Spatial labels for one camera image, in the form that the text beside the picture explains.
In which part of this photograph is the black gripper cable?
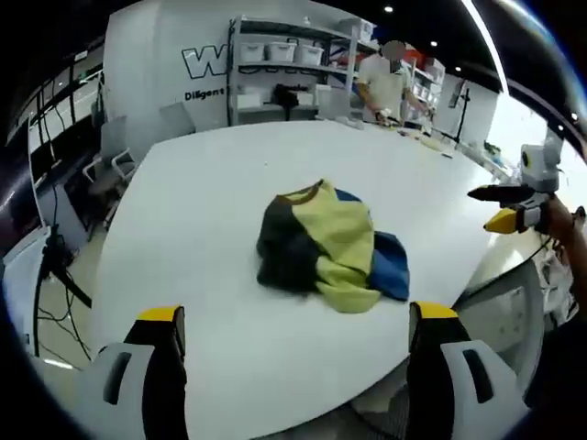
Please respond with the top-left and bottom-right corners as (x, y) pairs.
(530, 231), (555, 263)

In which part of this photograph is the person's right hand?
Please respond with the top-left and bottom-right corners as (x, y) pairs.
(538, 193), (577, 247)

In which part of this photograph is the yellow blue grey garment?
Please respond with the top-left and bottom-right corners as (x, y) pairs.
(255, 179), (411, 314)

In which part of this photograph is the grey metal shelf unit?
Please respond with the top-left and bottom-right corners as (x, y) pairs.
(227, 13), (384, 127)

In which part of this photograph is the white storage bin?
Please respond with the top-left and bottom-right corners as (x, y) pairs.
(295, 42), (329, 66)
(239, 41), (267, 63)
(266, 40), (297, 63)

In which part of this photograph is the black camera stand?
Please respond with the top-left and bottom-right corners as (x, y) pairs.
(271, 83), (300, 123)

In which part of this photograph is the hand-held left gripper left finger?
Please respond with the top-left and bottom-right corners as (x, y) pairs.
(75, 304), (188, 440)

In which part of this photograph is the grey flat panel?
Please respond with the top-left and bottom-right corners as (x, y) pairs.
(159, 101), (196, 137)

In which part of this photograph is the person's dark clothing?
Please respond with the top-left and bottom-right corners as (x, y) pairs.
(522, 315), (587, 416)

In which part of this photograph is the black light stand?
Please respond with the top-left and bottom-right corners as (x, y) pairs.
(450, 79), (474, 144)

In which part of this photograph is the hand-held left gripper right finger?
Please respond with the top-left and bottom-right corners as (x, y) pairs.
(406, 300), (533, 440)

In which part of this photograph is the grey office chair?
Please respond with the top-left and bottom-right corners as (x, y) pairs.
(83, 115), (139, 226)

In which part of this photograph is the white mesh office chair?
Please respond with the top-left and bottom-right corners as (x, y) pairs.
(348, 259), (548, 440)

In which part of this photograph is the black tripod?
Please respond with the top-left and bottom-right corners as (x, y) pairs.
(30, 222), (94, 359)

